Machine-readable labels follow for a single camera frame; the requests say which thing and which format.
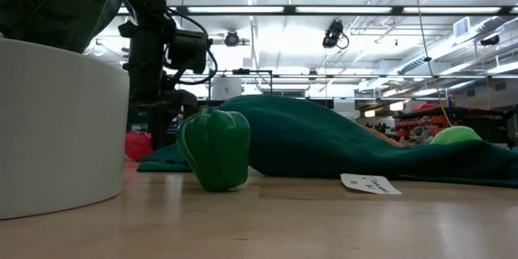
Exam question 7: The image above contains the white background box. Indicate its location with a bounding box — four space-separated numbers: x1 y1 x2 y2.
211 77 243 101

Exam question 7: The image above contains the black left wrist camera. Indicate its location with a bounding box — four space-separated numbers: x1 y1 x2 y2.
168 29 214 74

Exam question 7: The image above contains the black ceiling object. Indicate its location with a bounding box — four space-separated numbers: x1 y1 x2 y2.
480 34 501 47

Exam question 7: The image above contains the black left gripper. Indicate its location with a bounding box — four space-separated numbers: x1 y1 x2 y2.
123 28 199 151

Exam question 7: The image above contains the white paper label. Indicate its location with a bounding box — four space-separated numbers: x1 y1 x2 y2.
340 172 403 196

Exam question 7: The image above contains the black computer tower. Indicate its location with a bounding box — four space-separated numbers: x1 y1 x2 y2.
127 108 153 131

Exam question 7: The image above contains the shelf with red bins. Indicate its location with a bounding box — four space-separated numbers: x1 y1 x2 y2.
393 104 518 149

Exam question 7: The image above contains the black round ceiling fixture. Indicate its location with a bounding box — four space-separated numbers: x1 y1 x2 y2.
223 30 241 48

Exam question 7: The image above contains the white round plant pot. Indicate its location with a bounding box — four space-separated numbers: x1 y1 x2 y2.
0 38 130 220

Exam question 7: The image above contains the black overhead frame bar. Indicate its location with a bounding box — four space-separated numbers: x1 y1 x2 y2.
116 5 518 16

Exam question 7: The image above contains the white air vent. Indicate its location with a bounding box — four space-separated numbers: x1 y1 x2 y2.
452 16 472 38

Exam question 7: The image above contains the red toy fruit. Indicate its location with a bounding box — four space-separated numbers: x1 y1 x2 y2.
124 130 154 162

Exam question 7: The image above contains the dark green cloth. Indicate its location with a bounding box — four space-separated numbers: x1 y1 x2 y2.
136 95 518 189

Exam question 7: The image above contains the black left wrist camera cable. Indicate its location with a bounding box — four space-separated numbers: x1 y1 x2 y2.
163 6 219 86

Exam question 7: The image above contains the dark green artificial plant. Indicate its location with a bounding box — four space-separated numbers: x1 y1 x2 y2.
0 0 163 56

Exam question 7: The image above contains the lime green toy fruit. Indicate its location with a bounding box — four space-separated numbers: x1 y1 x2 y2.
429 125 483 146

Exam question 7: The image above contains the black hanging overhead camera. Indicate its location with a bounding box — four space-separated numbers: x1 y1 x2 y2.
322 19 350 49

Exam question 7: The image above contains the green toy bell pepper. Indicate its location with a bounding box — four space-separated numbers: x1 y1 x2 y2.
176 106 251 193

